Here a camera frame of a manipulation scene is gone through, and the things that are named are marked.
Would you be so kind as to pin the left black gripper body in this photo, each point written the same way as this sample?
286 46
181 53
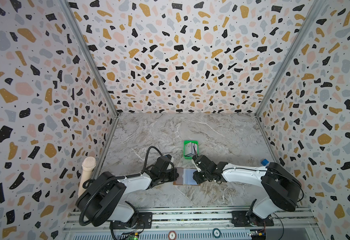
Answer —
165 177

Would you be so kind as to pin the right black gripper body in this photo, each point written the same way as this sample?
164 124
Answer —
201 167

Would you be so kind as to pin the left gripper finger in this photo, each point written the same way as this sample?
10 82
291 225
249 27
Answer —
173 178
173 172

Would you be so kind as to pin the brown leather card holder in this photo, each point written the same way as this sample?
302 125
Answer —
185 178

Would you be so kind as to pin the stack of credit cards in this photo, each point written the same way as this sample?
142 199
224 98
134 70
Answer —
191 150

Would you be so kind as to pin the green plastic card tray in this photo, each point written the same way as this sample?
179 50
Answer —
187 141

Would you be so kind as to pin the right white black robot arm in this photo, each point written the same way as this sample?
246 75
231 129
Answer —
282 188

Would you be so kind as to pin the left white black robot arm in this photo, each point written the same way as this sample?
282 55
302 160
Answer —
102 200

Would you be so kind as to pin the small blue cube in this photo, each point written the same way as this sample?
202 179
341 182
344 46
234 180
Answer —
265 162

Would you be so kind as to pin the beige foam microphone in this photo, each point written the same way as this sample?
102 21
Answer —
88 166

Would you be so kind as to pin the aluminium mounting rail frame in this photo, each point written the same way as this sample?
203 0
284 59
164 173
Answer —
203 223

